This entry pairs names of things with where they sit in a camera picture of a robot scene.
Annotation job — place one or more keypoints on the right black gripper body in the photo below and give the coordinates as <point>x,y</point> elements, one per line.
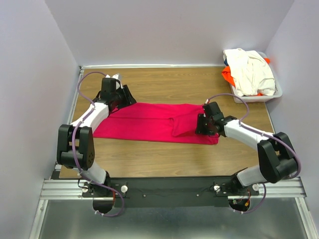
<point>203,125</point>

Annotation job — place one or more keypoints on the pink t shirt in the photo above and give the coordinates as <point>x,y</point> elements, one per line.
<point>155,122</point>

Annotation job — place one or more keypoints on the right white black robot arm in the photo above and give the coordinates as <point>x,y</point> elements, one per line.
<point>277,159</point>

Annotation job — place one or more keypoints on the white laundry basket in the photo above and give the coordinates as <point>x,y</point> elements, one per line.
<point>258,99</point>

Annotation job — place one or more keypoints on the orange t shirt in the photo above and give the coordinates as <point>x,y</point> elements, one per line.
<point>226,73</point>

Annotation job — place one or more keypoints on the white t shirt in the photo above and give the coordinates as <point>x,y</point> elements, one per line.
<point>250,71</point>

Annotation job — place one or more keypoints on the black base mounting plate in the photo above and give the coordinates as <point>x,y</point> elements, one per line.
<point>166,192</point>

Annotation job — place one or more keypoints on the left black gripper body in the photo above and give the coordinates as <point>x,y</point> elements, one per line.
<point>122,97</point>

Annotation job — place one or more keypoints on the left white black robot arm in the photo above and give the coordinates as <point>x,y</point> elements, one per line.
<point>75,145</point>

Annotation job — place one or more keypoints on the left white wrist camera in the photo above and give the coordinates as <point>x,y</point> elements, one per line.
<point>118,79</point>

